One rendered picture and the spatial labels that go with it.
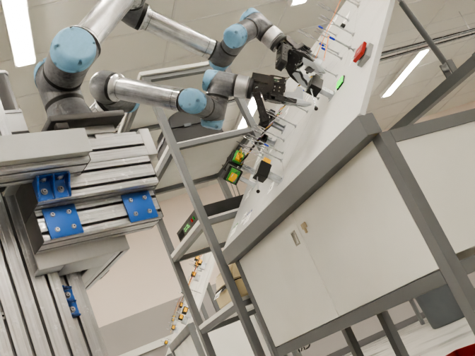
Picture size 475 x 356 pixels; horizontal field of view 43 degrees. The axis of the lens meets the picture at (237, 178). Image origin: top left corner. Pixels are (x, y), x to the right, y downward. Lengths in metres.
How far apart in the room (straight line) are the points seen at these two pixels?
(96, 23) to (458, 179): 1.12
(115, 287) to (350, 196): 7.76
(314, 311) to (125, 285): 7.35
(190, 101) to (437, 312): 4.93
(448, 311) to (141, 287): 4.80
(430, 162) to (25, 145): 1.08
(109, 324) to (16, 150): 7.91
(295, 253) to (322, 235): 0.21
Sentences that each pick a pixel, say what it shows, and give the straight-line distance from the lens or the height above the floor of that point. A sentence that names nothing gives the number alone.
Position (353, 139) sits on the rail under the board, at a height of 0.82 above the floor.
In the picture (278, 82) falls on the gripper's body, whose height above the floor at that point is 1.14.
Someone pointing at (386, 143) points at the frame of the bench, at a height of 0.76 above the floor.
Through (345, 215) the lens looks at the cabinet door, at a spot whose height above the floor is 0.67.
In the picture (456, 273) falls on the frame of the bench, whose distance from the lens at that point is 1.69.
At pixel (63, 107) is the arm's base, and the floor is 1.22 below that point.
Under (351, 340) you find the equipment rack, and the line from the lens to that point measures 2.91.
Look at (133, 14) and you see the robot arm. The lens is 2.14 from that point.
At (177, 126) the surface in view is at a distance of 3.05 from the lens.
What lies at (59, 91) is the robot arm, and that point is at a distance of 1.83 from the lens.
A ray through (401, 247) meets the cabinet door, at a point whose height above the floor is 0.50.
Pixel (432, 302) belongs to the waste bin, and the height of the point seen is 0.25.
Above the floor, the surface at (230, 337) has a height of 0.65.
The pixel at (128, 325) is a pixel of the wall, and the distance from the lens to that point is 9.36.
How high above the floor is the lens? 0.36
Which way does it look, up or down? 17 degrees up
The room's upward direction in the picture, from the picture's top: 24 degrees counter-clockwise
